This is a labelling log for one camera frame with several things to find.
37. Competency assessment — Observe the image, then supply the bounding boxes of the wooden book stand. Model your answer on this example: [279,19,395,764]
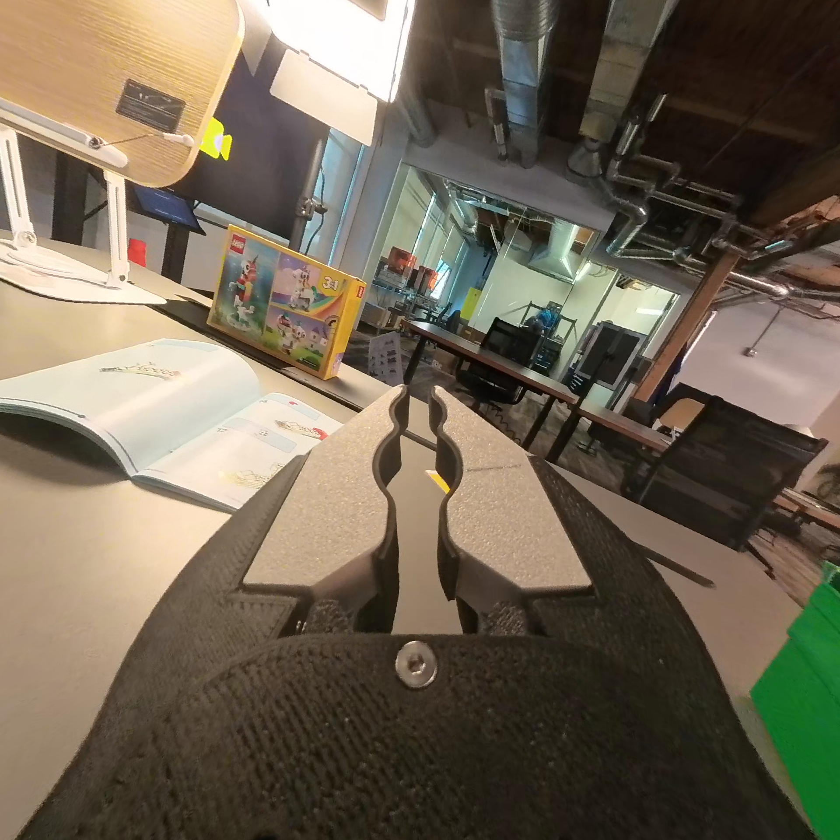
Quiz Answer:
[0,0,245,306]

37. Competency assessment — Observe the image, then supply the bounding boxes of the small dark screen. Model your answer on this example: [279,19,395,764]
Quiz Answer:
[128,184,206,283]

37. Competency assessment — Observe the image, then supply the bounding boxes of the metal ceiling pipes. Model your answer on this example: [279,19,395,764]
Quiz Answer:
[604,98,840,303]

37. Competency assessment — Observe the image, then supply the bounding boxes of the black office chair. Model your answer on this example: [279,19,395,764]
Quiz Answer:
[455,317,534,411]

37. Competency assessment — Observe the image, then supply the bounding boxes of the yellow lego box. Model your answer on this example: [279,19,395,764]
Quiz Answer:
[206,224,368,382]

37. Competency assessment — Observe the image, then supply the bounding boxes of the wooden support post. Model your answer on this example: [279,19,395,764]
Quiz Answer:
[633,249,742,404]

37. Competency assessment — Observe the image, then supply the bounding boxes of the large black monitor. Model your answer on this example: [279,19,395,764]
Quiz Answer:
[52,49,332,247]

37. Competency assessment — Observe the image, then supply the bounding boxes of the black display on stand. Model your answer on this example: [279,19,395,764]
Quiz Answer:
[570,320,652,395]

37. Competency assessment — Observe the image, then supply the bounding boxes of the white light panel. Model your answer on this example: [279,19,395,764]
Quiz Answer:
[239,0,417,145]

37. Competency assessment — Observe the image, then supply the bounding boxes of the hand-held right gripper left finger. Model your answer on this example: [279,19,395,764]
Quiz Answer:
[241,385,409,605]

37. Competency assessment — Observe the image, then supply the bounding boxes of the black mesh chair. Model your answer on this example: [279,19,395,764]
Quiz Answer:
[620,394,829,552]

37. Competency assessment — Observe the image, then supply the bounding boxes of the metal shelf rack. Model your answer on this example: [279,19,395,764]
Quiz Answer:
[371,246,454,332]

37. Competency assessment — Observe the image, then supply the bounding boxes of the round metal duct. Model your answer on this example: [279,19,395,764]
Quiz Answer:
[489,0,559,168]

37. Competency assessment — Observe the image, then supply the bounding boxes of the open lego instruction booklet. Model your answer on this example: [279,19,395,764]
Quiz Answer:
[0,338,345,513]

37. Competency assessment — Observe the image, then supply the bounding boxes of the printed paper sheet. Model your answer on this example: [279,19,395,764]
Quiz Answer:
[366,331,406,387]

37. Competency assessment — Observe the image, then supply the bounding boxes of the thin black rod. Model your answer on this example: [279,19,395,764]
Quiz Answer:
[646,546,718,589]

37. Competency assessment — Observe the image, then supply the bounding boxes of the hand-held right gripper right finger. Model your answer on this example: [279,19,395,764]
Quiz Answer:
[430,386,596,603]

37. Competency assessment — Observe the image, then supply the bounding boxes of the rectangular metal duct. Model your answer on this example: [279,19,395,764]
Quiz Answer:
[581,0,683,132]

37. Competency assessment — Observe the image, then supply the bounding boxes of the brown wooden table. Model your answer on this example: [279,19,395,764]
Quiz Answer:
[400,318,581,460]
[577,397,677,454]

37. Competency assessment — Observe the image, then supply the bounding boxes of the black light stand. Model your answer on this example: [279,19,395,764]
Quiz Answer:
[289,141,329,253]

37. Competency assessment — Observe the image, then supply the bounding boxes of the green plastic bin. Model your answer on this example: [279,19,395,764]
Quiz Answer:
[750,561,840,840]

